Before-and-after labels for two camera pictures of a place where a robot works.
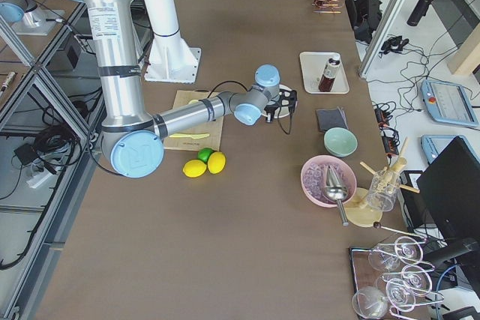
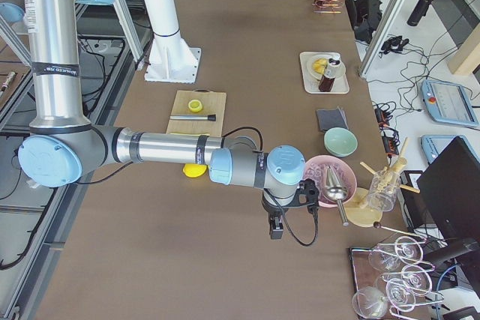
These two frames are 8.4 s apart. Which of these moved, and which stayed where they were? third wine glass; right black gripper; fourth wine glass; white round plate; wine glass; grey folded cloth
Moved: white round plate; right black gripper
Stayed: fourth wine glass; third wine glass; wine glass; grey folded cloth
